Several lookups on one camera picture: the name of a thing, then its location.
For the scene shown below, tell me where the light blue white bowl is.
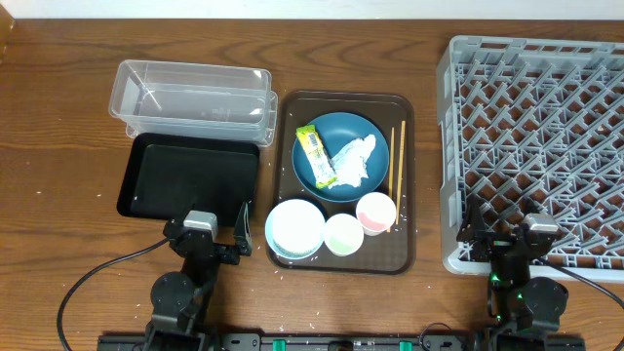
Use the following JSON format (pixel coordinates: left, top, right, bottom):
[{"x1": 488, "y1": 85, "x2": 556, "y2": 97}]
[{"x1": 264, "y1": 199, "x2": 326, "y2": 260}]

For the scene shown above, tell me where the white cup pink inside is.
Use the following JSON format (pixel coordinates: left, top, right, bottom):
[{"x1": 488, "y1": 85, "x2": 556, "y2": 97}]
[{"x1": 356, "y1": 192, "x2": 397, "y2": 236}]

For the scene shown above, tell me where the white cup green inside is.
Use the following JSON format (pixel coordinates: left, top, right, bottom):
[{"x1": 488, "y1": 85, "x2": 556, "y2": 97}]
[{"x1": 323, "y1": 214, "x2": 365, "y2": 256}]

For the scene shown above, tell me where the yellow green snack wrapper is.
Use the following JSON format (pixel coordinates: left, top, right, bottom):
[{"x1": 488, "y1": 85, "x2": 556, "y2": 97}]
[{"x1": 295, "y1": 125, "x2": 337, "y2": 189}]

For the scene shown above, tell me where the white tissue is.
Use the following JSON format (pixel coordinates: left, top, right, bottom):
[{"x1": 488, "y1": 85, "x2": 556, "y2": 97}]
[{"x1": 329, "y1": 135, "x2": 376, "y2": 188}]

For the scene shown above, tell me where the dark blue plate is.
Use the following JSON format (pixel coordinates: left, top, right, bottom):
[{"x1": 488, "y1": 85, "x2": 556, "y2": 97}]
[{"x1": 292, "y1": 112, "x2": 389, "y2": 203}]

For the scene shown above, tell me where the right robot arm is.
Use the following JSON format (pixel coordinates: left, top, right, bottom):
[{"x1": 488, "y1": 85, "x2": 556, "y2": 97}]
[{"x1": 456, "y1": 196, "x2": 568, "y2": 350}]

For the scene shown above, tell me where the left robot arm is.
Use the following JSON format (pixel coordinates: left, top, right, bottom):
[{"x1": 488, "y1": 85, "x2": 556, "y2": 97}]
[{"x1": 143, "y1": 202, "x2": 253, "y2": 350}]

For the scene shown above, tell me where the grey dishwasher rack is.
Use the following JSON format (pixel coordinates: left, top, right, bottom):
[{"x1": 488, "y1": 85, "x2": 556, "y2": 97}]
[{"x1": 437, "y1": 35, "x2": 623, "y2": 283}]

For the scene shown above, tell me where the black plastic tray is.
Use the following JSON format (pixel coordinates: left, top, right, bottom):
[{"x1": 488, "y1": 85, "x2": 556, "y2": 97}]
[{"x1": 117, "y1": 133, "x2": 260, "y2": 227}]

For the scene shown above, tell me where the brown serving tray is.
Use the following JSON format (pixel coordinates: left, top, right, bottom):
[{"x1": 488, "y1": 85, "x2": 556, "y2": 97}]
[{"x1": 265, "y1": 92, "x2": 415, "y2": 275}]

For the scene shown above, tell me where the right wooden chopstick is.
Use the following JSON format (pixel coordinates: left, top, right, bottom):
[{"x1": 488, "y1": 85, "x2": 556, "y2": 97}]
[{"x1": 395, "y1": 120, "x2": 407, "y2": 225}]

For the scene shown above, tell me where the wooden chopstick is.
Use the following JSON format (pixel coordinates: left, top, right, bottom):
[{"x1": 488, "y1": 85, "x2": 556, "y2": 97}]
[
  {"x1": 395, "y1": 120, "x2": 407, "y2": 225},
  {"x1": 388, "y1": 127, "x2": 395, "y2": 200}
]

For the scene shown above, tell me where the left wooden chopstick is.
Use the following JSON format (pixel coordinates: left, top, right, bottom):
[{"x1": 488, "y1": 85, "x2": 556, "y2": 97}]
[{"x1": 388, "y1": 127, "x2": 395, "y2": 200}]

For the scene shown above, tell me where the clear plastic bin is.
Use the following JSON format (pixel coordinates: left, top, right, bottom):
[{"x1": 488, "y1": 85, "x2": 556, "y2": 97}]
[{"x1": 108, "y1": 59, "x2": 278, "y2": 147}]

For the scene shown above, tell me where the left black cable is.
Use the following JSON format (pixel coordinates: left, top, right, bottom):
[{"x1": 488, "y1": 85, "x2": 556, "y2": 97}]
[{"x1": 57, "y1": 237, "x2": 172, "y2": 351}]

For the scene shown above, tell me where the black cable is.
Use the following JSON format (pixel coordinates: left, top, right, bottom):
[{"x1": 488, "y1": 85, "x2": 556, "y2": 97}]
[
  {"x1": 57, "y1": 237, "x2": 172, "y2": 351},
  {"x1": 535, "y1": 255, "x2": 624, "y2": 311}
]

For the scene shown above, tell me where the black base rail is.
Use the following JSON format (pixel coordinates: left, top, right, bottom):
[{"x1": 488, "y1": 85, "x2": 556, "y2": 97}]
[{"x1": 96, "y1": 331, "x2": 586, "y2": 351}]

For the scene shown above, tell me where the right black cable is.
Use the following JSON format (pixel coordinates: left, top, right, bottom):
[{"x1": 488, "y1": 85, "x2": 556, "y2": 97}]
[{"x1": 535, "y1": 255, "x2": 624, "y2": 311}]

